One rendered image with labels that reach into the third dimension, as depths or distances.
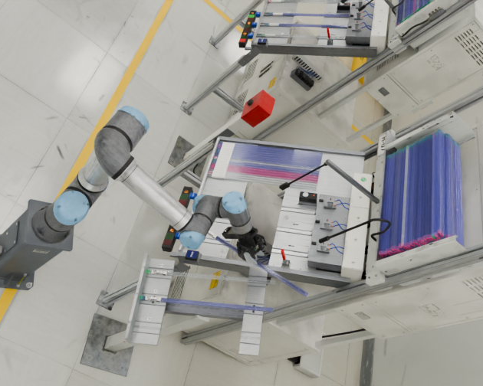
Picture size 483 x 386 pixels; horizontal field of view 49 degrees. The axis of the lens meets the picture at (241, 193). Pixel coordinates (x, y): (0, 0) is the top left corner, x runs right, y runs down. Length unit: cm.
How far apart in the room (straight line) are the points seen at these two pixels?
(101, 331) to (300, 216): 116
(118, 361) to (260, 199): 108
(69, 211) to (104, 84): 150
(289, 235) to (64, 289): 117
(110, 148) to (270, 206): 133
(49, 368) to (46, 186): 90
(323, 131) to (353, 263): 160
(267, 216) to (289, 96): 91
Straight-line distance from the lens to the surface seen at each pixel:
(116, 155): 168
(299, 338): 271
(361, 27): 317
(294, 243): 222
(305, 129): 355
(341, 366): 386
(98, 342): 278
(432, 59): 314
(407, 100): 332
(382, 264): 196
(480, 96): 232
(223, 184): 244
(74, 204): 202
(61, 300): 275
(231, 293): 248
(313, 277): 214
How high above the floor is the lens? 251
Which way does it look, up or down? 44 degrees down
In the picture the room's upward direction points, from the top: 60 degrees clockwise
